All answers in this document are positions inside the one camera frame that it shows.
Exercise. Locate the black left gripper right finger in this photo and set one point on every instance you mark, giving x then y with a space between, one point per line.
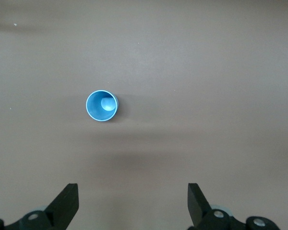
206 215

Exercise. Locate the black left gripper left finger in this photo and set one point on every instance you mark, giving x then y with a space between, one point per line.
60 210

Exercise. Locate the blue plastic cup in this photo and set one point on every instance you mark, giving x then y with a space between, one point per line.
96 107

